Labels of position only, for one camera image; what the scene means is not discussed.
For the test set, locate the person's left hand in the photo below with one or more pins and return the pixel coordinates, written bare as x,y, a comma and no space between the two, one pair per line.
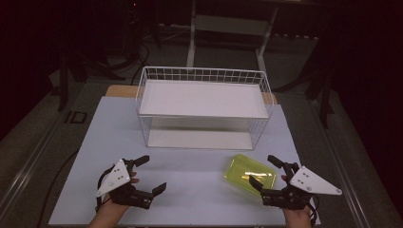
115,208

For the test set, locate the black metal stand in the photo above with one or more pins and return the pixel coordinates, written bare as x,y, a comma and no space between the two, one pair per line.
325,104

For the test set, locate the person's right hand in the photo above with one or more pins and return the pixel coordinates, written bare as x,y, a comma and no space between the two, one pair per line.
297,213

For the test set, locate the pale blue table mat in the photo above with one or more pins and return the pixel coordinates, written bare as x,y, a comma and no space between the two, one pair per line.
196,177

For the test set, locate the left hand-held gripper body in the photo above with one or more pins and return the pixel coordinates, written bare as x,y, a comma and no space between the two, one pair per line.
115,177

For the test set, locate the black floor socket plate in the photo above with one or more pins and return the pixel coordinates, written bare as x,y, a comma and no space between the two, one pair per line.
75,117

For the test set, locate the yellow-green plastic tray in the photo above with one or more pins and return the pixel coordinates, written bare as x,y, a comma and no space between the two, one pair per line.
244,169

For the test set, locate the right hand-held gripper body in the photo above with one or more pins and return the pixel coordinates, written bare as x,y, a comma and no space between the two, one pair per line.
312,183

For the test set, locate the white metal stand frame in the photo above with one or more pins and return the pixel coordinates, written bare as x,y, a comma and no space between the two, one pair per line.
191,47

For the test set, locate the metal floor rail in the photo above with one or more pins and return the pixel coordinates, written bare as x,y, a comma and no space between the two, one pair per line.
342,171
28,164

